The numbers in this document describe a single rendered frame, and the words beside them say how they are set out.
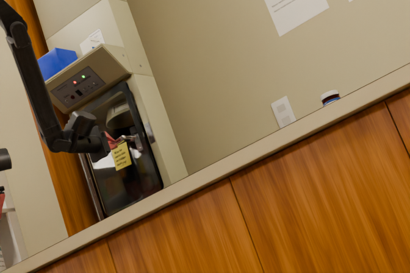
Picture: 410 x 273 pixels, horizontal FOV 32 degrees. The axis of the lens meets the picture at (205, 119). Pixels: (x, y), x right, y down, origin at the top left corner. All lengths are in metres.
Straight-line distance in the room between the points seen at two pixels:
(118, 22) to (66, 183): 0.58
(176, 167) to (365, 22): 0.79
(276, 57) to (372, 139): 0.98
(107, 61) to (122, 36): 0.13
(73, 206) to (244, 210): 0.82
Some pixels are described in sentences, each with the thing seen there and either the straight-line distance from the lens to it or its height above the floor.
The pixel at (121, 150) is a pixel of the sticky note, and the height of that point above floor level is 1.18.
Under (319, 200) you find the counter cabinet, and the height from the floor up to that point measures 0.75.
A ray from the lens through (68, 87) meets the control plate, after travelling 2.47.
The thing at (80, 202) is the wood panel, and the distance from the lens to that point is 2.50.
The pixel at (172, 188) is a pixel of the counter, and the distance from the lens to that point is 1.90.
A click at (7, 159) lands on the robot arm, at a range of 2.38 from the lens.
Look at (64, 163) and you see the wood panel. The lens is 2.52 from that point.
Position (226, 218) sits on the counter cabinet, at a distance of 1.85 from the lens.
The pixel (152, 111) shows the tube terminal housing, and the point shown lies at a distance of 2.37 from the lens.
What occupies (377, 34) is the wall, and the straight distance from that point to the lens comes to 2.44.
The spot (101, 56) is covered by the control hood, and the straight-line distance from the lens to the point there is 2.36.
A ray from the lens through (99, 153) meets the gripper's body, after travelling 2.24.
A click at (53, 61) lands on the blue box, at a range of 2.48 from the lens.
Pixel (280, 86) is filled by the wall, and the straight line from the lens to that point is 2.56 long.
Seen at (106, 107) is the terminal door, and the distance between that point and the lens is 2.40.
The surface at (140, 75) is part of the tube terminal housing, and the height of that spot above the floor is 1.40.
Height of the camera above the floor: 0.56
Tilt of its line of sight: 16 degrees up
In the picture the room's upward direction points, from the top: 20 degrees counter-clockwise
